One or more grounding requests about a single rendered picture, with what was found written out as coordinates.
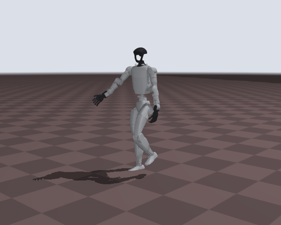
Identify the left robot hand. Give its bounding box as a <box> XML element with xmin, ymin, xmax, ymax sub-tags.
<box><xmin>149</xmin><ymin>105</ymin><xmax>159</xmax><ymax>123</ymax></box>

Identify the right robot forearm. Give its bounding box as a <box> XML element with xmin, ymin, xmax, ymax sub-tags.
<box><xmin>105</xmin><ymin>81</ymin><xmax>118</xmax><ymax>97</ymax></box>

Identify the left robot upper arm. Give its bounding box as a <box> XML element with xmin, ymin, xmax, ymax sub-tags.
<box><xmin>147</xmin><ymin>67</ymin><xmax>157</xmax><ymax>93</ymax></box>

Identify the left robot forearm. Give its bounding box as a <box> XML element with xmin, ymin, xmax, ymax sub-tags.
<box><xmin>152</xmin><ymin>86</ymin><xmax>160</xmax><ymax>110</ymax></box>

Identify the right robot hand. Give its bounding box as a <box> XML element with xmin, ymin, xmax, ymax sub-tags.
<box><xmin>93</xmin><ymin>91</ymin><xmax>107</xmax><ymax>106</ymax></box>

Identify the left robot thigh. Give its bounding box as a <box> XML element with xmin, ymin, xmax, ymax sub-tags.
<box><xmin>133</xmin><ymin>104</ymin><xmax>154</xmax><ymax>142</ymax></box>

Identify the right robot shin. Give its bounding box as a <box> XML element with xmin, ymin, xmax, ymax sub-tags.
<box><xmin>134</xmin><ymin>141</ymin><xmax>143</xmax><ymax>166</ymax></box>

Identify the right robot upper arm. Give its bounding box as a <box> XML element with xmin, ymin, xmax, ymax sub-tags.
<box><xmin>115</xmin><ymin>66</ymin><xmax>132</xmax><ymax>85</ymax></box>

